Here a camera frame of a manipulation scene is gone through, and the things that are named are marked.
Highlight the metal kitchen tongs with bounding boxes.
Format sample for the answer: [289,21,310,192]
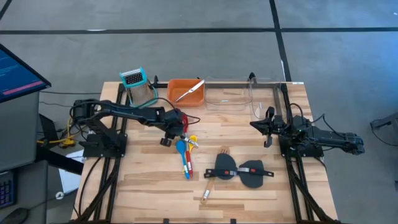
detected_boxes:
[174,79,206,103]

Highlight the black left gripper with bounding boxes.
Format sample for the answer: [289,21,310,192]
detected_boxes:
[155,108,193,147]

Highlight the white paper sheet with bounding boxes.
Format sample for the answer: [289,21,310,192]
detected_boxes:
[58,149,85,194]

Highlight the blue silicone spoon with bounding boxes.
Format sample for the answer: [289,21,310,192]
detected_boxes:
[176,139,190,180]

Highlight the wooden slotted spoon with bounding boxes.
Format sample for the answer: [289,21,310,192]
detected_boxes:
[200,145,231,205]

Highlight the yellow cable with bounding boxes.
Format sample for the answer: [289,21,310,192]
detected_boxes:
[36,117,77,149]

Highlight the black keyboard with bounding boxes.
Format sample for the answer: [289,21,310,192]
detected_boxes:
[0,170,17,209]

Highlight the teal metal box grater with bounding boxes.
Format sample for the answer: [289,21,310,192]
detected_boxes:
[119,67,158,108]

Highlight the yellow silicone spoon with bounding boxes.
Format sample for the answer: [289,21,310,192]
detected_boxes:
[182,134,199,174]

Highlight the grey desk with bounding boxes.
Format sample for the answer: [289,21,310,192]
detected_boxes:
[0,91,50,224]

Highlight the clear plastic bin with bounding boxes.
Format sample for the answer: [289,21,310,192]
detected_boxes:
[203,76,253,111]
[248,76,289,121]

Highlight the computer monitor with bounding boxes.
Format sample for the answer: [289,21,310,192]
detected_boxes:
[0,43,52,103]

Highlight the black computer mouse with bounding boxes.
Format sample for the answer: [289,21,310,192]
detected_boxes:
[0,207,29,224]

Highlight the wide black spatula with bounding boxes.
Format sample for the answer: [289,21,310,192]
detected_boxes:
[204,160,264,189]
[215,153,274,180]

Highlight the orange plastic bin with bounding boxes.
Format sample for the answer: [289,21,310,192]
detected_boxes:
[167,78,206,108]

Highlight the black desk leg bar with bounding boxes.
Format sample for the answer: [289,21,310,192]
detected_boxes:
[35,113,85,175]

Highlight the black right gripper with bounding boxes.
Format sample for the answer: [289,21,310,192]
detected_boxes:
[249,106,294,149]

